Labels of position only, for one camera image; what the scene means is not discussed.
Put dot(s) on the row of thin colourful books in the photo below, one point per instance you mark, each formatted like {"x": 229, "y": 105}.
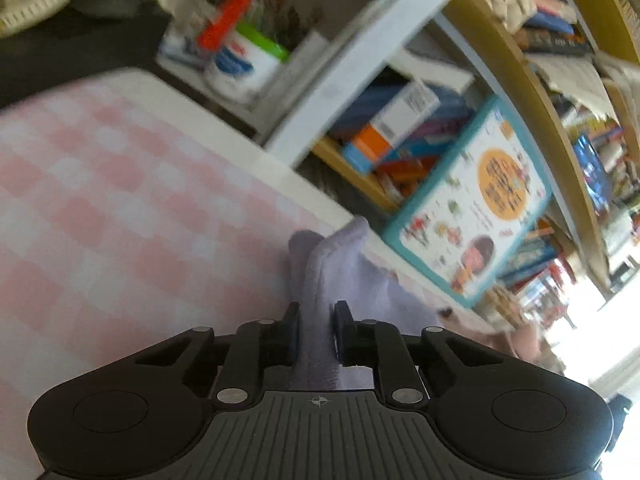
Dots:
{"x": 535, "y": 255}

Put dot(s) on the white wooden bookshelf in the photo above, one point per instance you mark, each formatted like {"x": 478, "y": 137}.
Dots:
{"x": 350, "y": 60}

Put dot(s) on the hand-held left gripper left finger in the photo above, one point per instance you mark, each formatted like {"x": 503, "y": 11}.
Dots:
{"x": 290, "y": 330}

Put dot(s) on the black smartphone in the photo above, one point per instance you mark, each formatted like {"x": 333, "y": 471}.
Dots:
{"x": 592, "y": 170}

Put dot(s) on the teal-edged children's picture book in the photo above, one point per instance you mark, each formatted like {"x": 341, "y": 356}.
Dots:
{"x": 475, "y": 210}

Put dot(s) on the purple and pink sweater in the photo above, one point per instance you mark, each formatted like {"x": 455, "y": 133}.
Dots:
{"x": 320, "y": 285}

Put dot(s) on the row of assorted books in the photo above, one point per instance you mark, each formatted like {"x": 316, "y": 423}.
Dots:
{"x": 550, "y": 35}

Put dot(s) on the white and orange carton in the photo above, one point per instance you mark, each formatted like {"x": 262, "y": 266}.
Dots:
{"x": 395, "y": 120}

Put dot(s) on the red-orange tassel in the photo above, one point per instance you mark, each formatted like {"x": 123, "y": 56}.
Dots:
{"x": 230, "y": 10}

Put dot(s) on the row of blue books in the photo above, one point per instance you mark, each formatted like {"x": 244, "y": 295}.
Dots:
{"x": 450, "y": 110}

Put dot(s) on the white jar with green lid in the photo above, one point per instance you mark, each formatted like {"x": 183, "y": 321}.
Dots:
{"x": 240, "y": 70}

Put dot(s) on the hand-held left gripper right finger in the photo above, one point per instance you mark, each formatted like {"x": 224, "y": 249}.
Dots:
{"x": 345, "y": 330}

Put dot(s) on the black box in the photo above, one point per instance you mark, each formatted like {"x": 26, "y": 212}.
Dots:
{"x": 75, "y": 50}

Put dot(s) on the pink checked table mat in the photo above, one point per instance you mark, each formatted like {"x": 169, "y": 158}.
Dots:
{"x": 125, "y": 210}

